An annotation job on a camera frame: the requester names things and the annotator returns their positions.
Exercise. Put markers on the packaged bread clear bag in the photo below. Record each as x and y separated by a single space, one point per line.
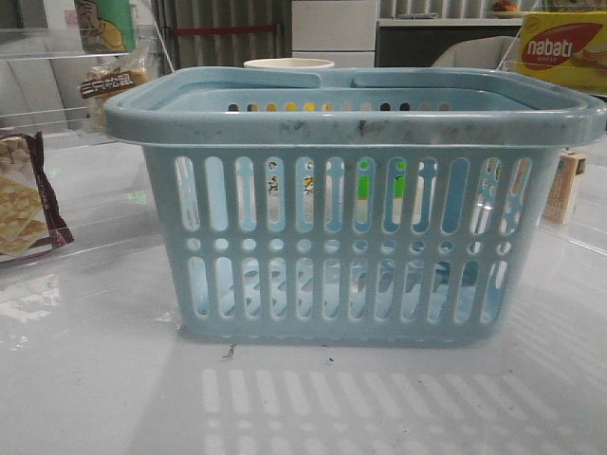
107 80

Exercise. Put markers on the light blue plastic basket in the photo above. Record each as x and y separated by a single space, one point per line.
390 206

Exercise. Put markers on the white paper cup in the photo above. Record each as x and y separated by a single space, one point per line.
289 64

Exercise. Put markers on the white cabinet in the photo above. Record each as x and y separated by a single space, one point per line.
343 32

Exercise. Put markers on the beige armchair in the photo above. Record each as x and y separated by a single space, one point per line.
485 53

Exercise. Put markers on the brown cracker snack bag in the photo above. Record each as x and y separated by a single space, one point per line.
31 222

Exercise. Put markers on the orange snack box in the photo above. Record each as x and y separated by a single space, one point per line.
562 197

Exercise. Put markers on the green yellow snack package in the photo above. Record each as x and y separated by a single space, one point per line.
105 26

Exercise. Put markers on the yellow nabati wafer box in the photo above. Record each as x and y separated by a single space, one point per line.
565 48

